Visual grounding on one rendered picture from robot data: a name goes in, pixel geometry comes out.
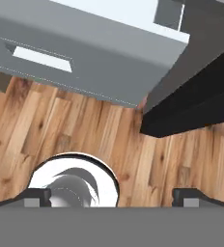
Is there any grey fridge drawer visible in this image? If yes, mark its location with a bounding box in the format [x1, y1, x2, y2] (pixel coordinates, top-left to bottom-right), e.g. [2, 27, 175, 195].
[0, 0, 191, 109]

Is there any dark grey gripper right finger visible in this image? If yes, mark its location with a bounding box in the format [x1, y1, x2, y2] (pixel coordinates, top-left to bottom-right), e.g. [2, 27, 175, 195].
[171, 187, 224, 208]

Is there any dark grey fridge body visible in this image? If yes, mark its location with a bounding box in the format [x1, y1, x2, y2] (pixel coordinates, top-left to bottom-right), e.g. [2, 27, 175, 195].
[140, 0, 224, 139]

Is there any white recessed drawer handle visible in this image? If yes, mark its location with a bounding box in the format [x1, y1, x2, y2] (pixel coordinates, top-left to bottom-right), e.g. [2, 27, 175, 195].
[5, 42, 74, 73]

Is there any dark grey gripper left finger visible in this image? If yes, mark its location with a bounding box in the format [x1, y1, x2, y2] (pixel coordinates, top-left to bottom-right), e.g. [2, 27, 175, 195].
[0, 188, 52, 208]

